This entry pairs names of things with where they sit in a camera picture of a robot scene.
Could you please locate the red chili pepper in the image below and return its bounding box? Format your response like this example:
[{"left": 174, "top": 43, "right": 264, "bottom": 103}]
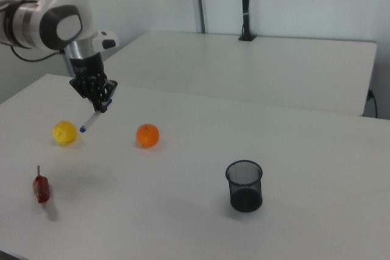
[{"left": 32, "top": 165, "right": 51, "bottom": 204}]

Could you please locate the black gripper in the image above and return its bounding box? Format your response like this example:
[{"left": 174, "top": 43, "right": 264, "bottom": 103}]
[{"left": 68, "top": 52, "right": 119, "bottom": 113}]

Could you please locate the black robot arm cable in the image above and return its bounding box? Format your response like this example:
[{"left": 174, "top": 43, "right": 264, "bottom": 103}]
[{"left": 10, "top": 45, "right": 67, "bottom": 63}]

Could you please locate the yellow lemon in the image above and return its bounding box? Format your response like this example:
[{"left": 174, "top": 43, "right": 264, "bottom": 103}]
[{"left": 52, "top": 120, "right": 77, "bottom": 144}]

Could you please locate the blue and white marker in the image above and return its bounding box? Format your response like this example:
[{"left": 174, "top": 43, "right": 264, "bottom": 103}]
[{"left": 79, "top": 98, "right": 113, "bottom": 133}]

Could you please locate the black cable at table edge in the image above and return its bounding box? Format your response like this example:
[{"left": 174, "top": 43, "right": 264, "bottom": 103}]
[{"left": 366, "top": 88, "right": 379, "bottom": 118}]

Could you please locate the black mesh pen cup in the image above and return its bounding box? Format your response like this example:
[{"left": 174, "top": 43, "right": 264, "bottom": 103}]
[{"left": 225, "top": 160, "right": 264, "bottom": 213}]

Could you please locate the black pole with base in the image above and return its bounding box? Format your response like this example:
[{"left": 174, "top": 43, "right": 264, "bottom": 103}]
[{"left": 238, "top": 0, "right": 257, "bottom": 42}]

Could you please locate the orange mandarin fruit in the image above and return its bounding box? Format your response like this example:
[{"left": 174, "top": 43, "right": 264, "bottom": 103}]
[{"left": 135, "top": 123, "right": 160, "bottom": 148}]

